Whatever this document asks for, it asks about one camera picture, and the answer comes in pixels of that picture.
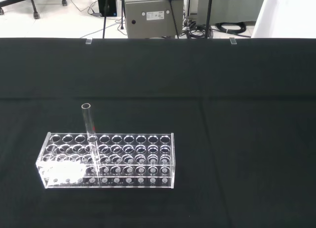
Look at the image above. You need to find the black bench cloth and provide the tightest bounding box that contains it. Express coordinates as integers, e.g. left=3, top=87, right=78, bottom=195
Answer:
left=0, top=37, right=316, bottom=228

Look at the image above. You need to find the grey metal control cabinet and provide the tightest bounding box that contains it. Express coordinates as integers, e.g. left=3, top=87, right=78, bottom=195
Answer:
left=122, top=0, right=185, bottom=39

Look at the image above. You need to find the black computer tower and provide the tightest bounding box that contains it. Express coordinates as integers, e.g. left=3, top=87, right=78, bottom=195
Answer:
left=96, top=0, right=118, bottom=18

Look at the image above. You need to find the clear acrylic test tube rack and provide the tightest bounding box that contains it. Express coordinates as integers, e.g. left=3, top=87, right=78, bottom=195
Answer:
left=35, top=131, right=175, bottom=190

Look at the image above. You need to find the black office chair base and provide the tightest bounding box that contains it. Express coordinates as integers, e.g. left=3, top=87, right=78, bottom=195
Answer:
left=0, top=0, right=68, bottom=19

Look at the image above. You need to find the white curtain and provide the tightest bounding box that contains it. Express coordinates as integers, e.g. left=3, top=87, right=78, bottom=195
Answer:
left=250, top=0, right=316, bottom=38

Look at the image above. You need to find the dark tripod pole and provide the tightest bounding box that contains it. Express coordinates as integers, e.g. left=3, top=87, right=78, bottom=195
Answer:
left=102, top=0, right=111, bottom=39
left=203, top=0, right=213, bottom=39

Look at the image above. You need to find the black floor cable bundle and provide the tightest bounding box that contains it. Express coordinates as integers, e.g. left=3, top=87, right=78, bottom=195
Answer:
left=182, top=17, right=213, bottom=39

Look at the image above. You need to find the coiled black cable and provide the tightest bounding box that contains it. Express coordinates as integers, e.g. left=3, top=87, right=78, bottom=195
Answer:
left=214, top=22, right=247, bottom=37

